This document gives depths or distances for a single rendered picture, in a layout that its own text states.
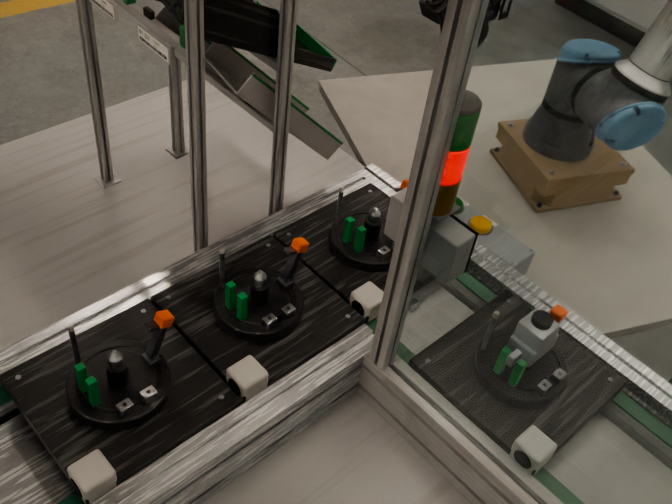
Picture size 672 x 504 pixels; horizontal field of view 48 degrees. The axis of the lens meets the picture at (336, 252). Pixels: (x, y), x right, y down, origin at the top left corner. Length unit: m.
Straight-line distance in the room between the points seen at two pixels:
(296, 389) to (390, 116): 0.90
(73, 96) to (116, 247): 2.03
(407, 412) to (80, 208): 0.76
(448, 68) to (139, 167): 0.94
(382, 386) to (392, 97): 0.93
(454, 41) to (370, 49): 3.08
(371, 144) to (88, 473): 1.01
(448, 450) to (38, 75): 2.83
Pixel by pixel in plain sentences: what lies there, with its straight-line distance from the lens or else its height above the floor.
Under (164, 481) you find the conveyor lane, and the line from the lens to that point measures 1.04.
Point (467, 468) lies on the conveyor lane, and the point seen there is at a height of 0.92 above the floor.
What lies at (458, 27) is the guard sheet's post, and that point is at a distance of 0.79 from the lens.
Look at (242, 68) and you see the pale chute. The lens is 1.40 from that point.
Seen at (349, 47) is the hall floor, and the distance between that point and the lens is 3.86.
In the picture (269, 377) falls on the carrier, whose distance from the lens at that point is 1.11.
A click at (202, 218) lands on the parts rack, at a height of 1.00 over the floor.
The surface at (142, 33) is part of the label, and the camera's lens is 1.21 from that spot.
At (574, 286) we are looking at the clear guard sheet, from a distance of 0.83.
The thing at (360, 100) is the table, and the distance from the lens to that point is 1.87.
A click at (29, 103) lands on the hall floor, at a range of 3.42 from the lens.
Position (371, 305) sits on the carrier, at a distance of 1.19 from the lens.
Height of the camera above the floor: 1.87
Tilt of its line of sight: 44 degrees down
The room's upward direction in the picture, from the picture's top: 8 degrees clockwise
